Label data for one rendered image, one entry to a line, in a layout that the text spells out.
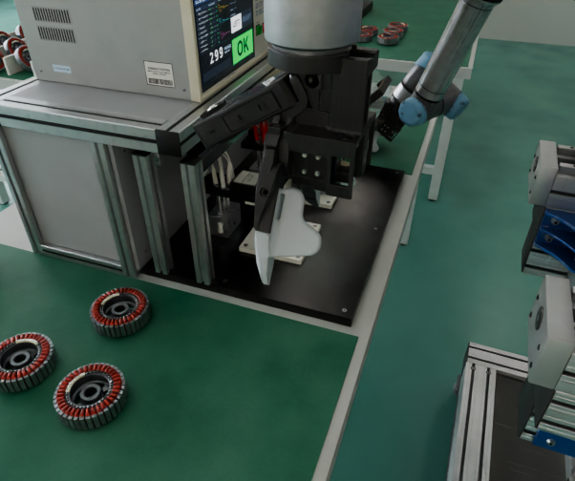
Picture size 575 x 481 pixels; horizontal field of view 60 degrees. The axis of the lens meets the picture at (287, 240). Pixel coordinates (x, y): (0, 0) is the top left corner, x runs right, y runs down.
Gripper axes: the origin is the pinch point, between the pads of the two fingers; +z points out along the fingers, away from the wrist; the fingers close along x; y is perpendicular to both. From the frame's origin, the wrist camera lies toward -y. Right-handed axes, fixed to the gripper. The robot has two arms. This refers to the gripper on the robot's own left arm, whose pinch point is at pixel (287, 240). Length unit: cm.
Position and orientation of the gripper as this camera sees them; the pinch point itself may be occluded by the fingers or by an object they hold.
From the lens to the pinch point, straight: 51.9
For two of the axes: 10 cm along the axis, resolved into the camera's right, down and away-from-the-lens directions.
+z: 0.0, 8.0, 5.9
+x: 3.7, -5.5, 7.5
